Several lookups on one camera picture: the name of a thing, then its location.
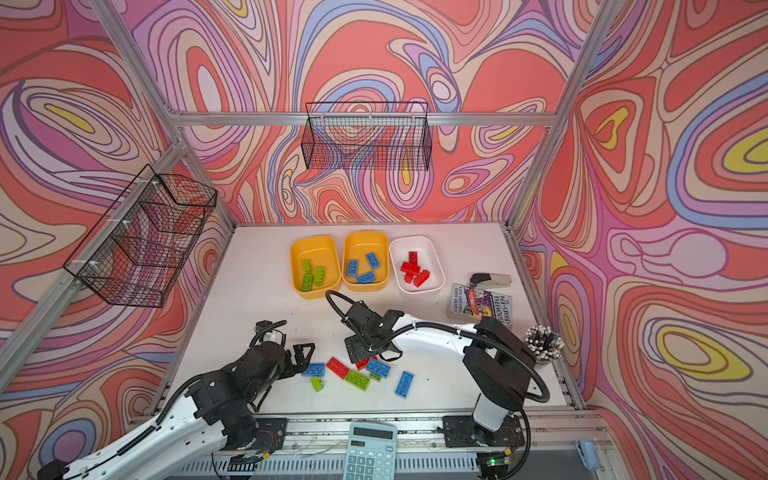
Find blue lego brick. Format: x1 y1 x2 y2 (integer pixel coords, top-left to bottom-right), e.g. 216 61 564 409
395 371 414 399
301 363 326 378
356 271 376 284

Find small green lego brick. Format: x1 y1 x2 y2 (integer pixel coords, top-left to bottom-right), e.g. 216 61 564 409
311 377 324 392

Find blue lego brick studs up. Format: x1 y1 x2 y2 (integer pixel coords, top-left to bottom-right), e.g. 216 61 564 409
365 252 381 271

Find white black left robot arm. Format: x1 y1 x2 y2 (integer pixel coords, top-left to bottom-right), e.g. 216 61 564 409
36 322 315 479

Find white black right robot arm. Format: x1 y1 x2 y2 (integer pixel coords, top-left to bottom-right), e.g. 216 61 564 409
334 301 551 432

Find yellow middle plastic container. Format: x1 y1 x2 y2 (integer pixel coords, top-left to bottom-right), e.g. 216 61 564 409
342 231 390 292

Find yellow plastic container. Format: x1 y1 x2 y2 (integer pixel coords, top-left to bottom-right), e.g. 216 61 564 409
290 235 342 300
342 231 390 292

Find white plastic container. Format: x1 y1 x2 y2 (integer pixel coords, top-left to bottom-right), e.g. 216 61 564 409
389 235 446 295

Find yellow left plastic container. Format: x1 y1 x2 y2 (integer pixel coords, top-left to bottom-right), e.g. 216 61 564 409
290 235 342 300

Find teal calculator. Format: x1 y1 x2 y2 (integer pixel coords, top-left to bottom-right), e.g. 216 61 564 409
342 422 398 480

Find black and beige stapler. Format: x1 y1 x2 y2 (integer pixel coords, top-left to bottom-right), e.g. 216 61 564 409
468 272 512 290

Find cup of pencils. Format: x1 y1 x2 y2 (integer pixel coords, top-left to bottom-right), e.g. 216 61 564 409
524 325 565 364

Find black wire basket left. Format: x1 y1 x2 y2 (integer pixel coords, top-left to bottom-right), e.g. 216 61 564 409
63 165 218 309

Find black wire basket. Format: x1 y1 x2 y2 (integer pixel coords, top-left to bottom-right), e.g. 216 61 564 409
63 165 218 309
301 100 433 172

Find black wire basket back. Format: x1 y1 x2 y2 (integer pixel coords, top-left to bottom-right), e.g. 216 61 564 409
301 100 433 172

